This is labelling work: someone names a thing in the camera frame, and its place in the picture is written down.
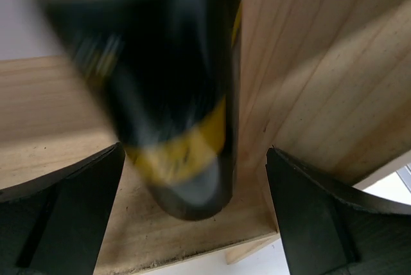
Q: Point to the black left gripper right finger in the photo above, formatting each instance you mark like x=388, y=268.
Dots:
x=328, y=227

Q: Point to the wooden shelf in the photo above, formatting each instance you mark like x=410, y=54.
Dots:
x=327, y=81

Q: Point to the aluminium rail frame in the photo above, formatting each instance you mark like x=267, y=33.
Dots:
x=404, y=174

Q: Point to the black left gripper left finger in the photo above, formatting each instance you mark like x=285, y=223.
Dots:
x=55, y=224

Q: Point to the black yellow soda can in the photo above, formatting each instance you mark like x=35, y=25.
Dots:
x=167, y=74

